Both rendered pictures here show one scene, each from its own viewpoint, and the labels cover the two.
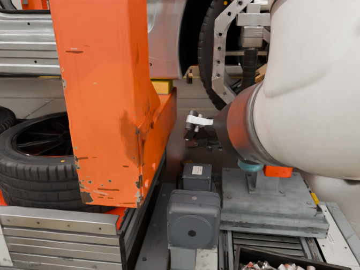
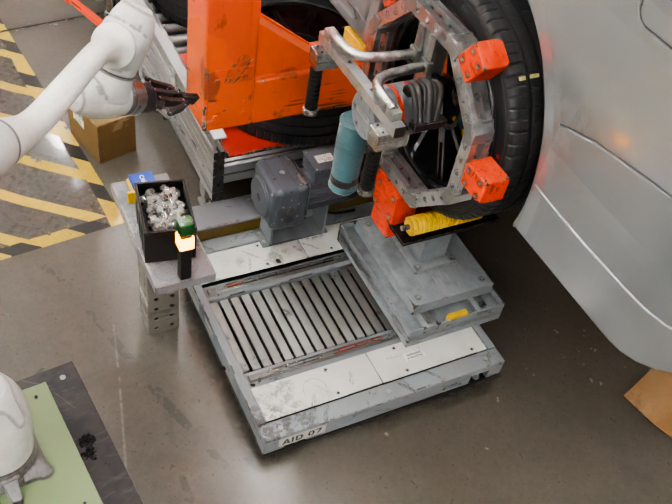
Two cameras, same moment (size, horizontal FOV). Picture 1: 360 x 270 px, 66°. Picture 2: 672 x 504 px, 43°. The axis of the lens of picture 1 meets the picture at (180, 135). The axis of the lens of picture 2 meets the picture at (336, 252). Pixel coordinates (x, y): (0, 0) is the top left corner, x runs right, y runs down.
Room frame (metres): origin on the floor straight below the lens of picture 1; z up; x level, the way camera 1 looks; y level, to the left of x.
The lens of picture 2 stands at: (-0.38, -1.71, 2.16)
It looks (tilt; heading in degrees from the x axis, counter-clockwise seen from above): 46 degrees down; 49
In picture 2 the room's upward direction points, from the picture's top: 12 degrees clockwise
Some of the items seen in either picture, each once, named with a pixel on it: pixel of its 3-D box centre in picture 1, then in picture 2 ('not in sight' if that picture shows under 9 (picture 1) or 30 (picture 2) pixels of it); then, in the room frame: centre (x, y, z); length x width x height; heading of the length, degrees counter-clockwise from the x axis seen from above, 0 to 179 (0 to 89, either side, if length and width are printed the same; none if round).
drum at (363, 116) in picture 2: not in sight; (396, 109); (0.90, -0.38, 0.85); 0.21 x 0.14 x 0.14; 173
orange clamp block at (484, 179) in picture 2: not in sight; (484, 180); (0.94, -0.70, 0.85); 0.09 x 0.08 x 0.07; 83
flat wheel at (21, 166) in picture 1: (80, 154); (296, 65); (1.15, 0.46, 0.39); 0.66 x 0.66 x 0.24
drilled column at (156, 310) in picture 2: not in sight; (158, 275); (0.33, -0.12, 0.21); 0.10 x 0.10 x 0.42; 83
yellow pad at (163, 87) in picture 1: (155, 84); (370, 41); (1.18, 0.10, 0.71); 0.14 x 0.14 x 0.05; 83
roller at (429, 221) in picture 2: not in sight; (444, 217); (1.06, -0.52, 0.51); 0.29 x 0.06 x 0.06; 173
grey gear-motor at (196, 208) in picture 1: (196, 209); (315, 198); (0.92, -0.07, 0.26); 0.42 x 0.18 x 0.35; 173
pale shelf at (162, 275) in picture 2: not in sight; (161, 230); (0.33, -0.15, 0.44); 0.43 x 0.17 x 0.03; 83
